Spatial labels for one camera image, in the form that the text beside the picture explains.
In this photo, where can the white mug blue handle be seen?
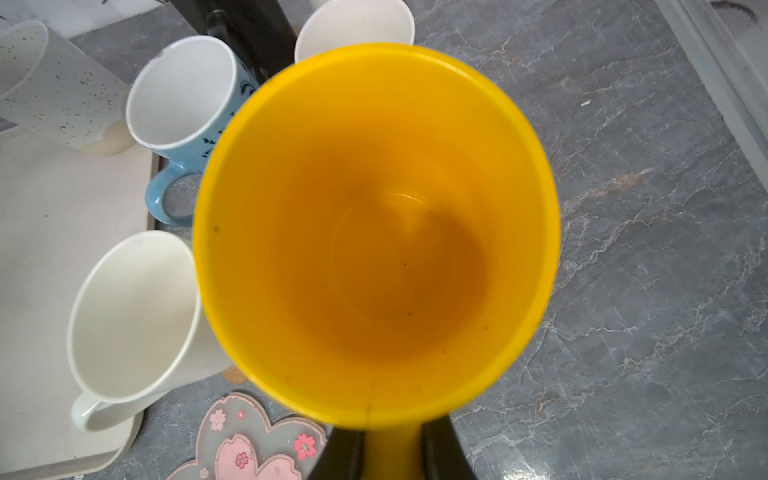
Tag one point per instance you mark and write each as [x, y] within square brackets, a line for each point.
[179, 106]

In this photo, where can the white mug red inside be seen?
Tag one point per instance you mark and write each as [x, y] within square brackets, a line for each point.
[340, 23]

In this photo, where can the aluminium corner post right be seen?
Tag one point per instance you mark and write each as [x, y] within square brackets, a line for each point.
[726, 42]

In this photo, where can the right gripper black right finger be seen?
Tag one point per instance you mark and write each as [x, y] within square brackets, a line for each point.
[443, 457]

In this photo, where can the plain white mug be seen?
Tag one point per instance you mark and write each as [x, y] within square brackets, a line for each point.
[138, 330]

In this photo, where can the yellow mug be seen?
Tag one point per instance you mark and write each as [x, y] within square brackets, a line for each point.
[376, 238]

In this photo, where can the pink flower coaster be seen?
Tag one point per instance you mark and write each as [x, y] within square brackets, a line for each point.
[237, 440]

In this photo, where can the beige serving tray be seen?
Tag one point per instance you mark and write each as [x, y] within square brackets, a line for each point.
[61, 211]

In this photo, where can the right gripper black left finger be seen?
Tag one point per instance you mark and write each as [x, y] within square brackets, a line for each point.
[342, 457]

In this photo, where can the black ceramic mug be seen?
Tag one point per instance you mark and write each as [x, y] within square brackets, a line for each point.
[258, 31]

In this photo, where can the white speckled cup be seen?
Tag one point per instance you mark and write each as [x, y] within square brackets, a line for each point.
[49, 86]

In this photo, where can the brown paw coaster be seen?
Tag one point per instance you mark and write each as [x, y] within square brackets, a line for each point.
[235, 376]

